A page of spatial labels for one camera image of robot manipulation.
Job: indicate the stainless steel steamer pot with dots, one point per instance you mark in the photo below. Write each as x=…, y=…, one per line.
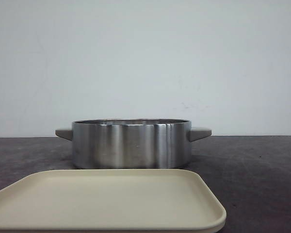
x=132, y=143

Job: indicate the beige rectangular tray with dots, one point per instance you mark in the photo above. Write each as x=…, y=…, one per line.
x=109, y=200

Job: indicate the dark grey table mat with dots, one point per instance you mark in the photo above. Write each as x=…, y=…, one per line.
x=250, y=175

